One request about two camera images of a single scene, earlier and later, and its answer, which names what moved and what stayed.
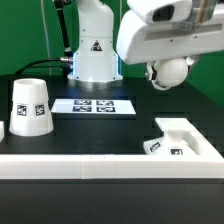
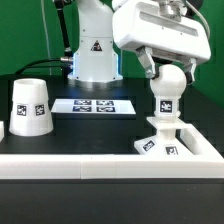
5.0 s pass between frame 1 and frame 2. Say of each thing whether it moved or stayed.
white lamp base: moved
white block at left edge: stayed
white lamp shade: stayed
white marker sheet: stayed
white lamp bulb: moved
